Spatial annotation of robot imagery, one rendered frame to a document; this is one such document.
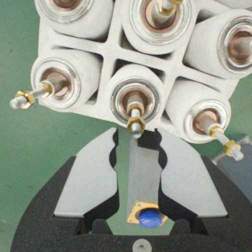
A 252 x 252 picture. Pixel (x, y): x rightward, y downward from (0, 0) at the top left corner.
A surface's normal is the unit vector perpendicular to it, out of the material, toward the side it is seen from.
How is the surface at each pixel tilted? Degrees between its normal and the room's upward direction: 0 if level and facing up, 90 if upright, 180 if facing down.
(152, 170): 90
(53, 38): 0
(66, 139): 0
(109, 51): 0
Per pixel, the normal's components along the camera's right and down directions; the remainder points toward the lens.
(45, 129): -0.04, 0.47
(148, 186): 0.24, -0.85
